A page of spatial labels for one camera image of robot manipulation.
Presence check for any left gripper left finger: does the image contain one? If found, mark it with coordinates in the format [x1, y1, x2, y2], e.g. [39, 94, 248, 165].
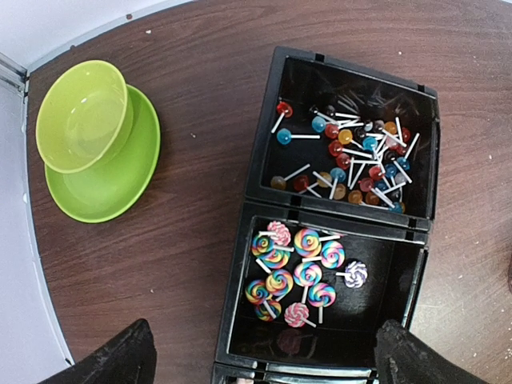
[44, 318, 157, 383]

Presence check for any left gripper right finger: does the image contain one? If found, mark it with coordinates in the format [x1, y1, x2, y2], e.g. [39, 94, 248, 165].
[374, 320, 484, 383]

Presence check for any black three-compartment candy tray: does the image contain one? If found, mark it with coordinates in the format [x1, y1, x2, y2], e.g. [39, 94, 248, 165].
[212, 47, 440, 383]

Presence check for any pile of swirl lollipops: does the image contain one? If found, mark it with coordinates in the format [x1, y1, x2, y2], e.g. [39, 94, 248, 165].
[244, 221, 369, 328]

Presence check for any pile of stick candies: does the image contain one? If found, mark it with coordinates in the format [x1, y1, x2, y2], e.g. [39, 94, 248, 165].
[269, 101, 420, 214]

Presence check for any green plate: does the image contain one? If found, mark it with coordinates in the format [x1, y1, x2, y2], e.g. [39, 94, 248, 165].
[45, 86, 161, 223]

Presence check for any green bowl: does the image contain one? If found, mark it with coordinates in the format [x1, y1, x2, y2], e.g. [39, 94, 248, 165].
[35, 60, 134, 174]

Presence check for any left aluminium frame post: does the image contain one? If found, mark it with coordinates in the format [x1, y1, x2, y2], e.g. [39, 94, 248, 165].
[0, 53, 30, 94]

